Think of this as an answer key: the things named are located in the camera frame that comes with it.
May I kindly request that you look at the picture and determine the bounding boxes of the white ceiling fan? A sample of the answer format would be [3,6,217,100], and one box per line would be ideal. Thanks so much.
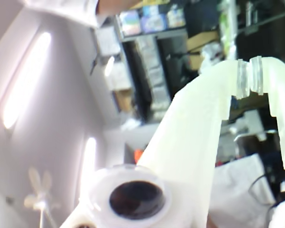
[23,166,61,228]

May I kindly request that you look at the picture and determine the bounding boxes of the long ceiling light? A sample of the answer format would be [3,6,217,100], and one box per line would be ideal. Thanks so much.
[1,32,53,130]
[82,137,98,183]
[104,56,116,77]

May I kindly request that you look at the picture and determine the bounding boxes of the brown cardboard box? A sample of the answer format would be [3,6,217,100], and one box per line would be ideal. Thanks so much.
[186,30,220,54]

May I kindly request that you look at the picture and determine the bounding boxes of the person's bare forearm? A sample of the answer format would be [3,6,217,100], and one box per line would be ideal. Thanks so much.
[97,0,145,14]

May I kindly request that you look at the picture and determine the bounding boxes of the green patterned packet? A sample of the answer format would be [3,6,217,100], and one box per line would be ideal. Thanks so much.
[217,0,239,59]

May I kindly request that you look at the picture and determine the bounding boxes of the white cloth cover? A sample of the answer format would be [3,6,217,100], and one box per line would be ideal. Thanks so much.
[210,153,277,228]

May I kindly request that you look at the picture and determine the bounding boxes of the white plastic bag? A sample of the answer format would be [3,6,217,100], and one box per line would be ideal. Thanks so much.
[199,44,228,72]

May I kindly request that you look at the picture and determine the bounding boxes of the shelf unit with boxes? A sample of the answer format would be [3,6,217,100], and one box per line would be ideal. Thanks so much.
[116,0,188,124]

